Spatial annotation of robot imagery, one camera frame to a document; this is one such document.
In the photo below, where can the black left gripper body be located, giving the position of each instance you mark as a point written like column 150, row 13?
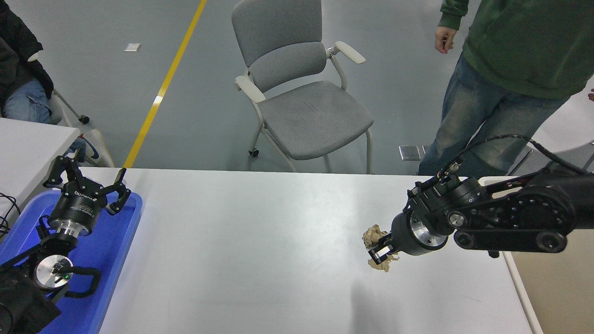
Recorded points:
column 79, row 206

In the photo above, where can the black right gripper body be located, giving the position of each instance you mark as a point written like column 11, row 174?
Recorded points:
column 401, row 236

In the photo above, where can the tan paper ball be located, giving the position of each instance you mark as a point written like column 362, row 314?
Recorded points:
column 371, row 235

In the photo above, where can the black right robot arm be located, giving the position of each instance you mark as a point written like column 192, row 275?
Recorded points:
column 524, row 213

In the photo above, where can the person's right hand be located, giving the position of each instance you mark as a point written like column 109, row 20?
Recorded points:
column 444, row 39

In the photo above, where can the white side table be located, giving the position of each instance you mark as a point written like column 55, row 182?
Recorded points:
column 28, row 153

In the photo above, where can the blue plastic tray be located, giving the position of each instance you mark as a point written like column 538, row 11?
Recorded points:
column 106, row 250

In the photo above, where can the grey wheeled chair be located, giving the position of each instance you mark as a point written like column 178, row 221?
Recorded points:
column 54, row 113

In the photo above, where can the yellow floor tape line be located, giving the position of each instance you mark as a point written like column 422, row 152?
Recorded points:
column 162, row 90

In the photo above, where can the person in black jacket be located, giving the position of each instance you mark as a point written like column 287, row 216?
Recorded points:
column 18, row 55

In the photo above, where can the grey padded armchair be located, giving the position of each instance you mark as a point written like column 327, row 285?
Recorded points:
column 306, row 116

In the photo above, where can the large pale plastic bin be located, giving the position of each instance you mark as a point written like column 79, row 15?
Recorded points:
column 566, row 297

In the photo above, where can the white shell chair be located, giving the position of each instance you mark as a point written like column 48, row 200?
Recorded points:
column 573, row 127

